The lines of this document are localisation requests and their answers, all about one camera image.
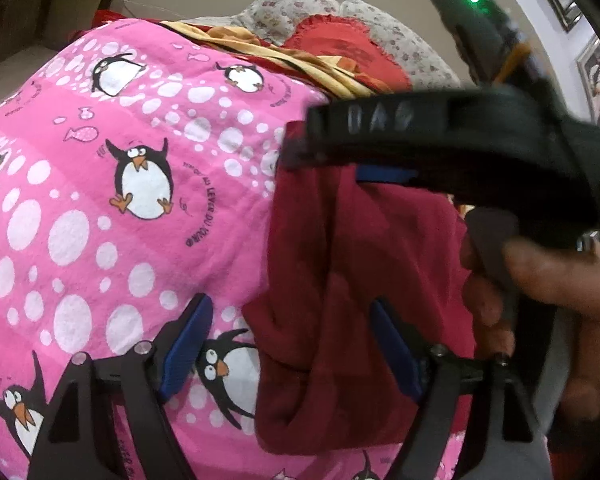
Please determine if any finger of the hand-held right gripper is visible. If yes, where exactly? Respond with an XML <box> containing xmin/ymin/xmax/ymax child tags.
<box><xmin>280</xmin><ymin>92</ymin><xmax>421</xmax><ymax>186</ymax></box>

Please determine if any floral grey pillow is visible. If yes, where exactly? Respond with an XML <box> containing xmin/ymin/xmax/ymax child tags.
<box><xmin>180</xmin><ymin>0</ymin><xmax>463</xmax><ymax>93</ymax></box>

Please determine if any yellow and red patterned blanket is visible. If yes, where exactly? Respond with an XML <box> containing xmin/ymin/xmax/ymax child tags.
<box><xmin>157</xmin><ymin>20</ymin><xmax>396</xmax><ymax>101</ymax></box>

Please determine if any person's right hand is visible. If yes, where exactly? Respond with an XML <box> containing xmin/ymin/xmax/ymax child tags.
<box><xmin>460</xmin><ymin>237</ymin><xmax>600</xmax><ymax>421</ymax></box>

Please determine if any red frilled pillow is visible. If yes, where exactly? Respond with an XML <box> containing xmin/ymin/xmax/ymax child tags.
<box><xmin>282</xmin><ymin>16</ymin><xmax>413</xmax><ymax>93</ymax></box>

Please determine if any dark red garment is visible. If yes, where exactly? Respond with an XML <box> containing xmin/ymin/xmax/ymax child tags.
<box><xmin>241</xmin><ymin>120</ymin><xmax>478</xmax><ymax>458</ymax></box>

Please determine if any pink penguin print blanket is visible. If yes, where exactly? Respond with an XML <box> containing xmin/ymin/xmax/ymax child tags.
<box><xmin>0</xmin><ymin>17</ymin><xmax>481</xmax><ymax>480</ymax></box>

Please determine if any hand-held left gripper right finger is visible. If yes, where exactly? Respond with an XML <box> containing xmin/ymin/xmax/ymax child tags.
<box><xmin>370</xmin><ymin>299</ymin><xmax>553</xmax><ymax>480</ymax></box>

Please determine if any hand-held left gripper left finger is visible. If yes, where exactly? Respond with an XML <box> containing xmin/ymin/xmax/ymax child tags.
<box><xmin>25</xmin><ymin>292</ymin><xmax>215</xmax><ymax>480</ymax></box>

